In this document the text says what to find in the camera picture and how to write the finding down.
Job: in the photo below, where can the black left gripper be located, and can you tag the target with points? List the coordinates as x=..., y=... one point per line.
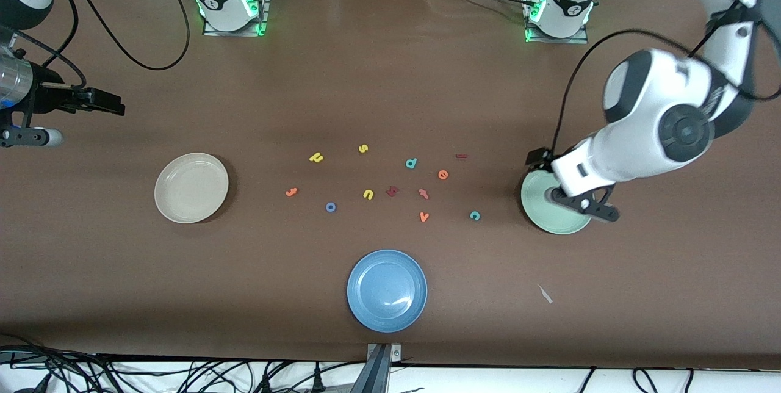
x=538, y=158

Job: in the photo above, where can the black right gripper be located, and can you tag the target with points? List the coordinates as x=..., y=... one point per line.
x=47, y=98

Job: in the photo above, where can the yellow foam letter h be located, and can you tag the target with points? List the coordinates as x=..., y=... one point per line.
x=315, y=158

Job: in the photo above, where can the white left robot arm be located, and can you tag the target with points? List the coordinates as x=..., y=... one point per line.
x=647, y=137

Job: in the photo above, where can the light green round plate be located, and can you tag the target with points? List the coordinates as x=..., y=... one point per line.
x=549, y=216

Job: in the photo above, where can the pink foam letter t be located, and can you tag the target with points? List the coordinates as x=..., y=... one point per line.
x=423, y=193

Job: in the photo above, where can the beige round plate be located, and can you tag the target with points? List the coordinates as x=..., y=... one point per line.
x=191, y=188

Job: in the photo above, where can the teal foam letter d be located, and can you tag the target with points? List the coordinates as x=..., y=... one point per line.
x=409, y=165

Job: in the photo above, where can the white paper scrap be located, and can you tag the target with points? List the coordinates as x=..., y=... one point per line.
x=545, y=294

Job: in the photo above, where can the maroon foam letter k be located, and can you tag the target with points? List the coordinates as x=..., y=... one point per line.
x=392, y=191

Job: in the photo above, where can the brown table cover sheet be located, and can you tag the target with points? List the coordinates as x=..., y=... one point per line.
x=390, y=75

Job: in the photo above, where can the blue round plate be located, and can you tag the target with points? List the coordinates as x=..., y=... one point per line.
x=387, y=291

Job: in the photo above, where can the silver camera mount bracket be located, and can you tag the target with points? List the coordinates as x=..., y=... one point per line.
x=395, y=353

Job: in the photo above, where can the dark metal camera pole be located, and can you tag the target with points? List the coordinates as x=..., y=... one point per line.
x=375, y=374

